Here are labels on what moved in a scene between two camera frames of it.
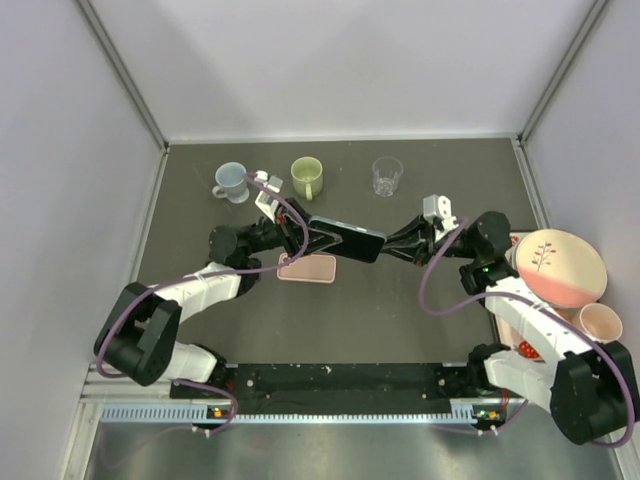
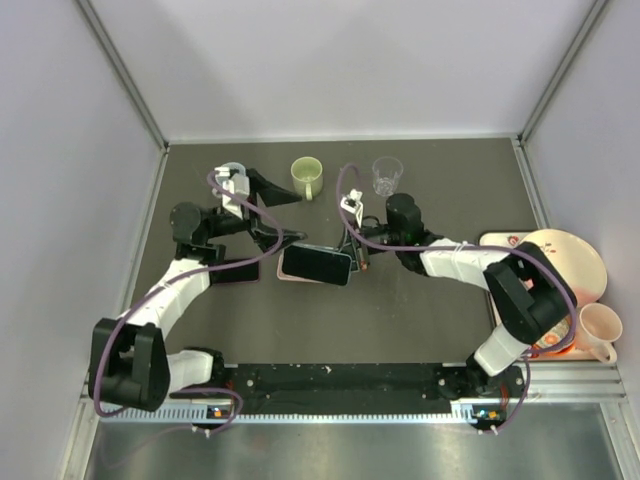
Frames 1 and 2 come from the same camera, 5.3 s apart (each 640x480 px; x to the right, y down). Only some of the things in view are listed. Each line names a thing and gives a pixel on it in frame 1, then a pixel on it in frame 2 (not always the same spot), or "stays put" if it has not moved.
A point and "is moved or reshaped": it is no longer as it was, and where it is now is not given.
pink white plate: [560, 268] stays put
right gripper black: [416, 232] -> [361, 253]
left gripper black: [293, 233] -> [270, 195]
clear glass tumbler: [386, 171] stays put
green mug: [307, 176] stays put
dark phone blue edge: [357, 243] is moved or reshaped
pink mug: [601, 323] stays put
